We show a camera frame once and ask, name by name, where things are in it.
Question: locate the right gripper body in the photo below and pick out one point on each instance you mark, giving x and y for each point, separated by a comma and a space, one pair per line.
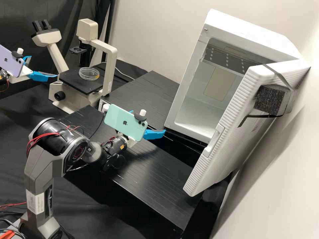
132, 143

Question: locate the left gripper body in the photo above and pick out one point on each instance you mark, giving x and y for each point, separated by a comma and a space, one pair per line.
25, 72

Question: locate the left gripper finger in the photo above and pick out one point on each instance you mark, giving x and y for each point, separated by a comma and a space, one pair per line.
27, 59
40, 76

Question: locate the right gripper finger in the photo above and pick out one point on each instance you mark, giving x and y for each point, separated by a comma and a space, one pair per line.
132, 112
153, 134

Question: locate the petri dish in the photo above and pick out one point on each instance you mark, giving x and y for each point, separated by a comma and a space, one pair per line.
89, 74

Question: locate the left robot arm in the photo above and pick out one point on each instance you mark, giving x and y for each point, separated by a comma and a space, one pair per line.
3, 79

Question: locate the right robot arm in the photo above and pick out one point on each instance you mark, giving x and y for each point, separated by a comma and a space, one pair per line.
40, 174

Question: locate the black platform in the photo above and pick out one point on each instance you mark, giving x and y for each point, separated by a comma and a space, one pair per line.
149, 171
144, 94

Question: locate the cream microscope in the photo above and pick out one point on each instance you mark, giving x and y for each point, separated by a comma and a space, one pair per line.
74, 98

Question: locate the white incubator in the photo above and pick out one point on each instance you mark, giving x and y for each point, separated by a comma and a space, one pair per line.
199, 104

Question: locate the incubator door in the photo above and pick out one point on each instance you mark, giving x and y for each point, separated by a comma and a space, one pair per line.
229, 139

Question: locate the right wrist camera phone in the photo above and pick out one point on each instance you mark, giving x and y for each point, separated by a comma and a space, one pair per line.
122, 122

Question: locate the wrist camera phone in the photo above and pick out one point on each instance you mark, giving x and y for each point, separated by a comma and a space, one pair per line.
10, 61
122, 122

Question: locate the left wrist camera phone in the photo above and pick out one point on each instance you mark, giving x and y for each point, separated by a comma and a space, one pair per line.
10, 61

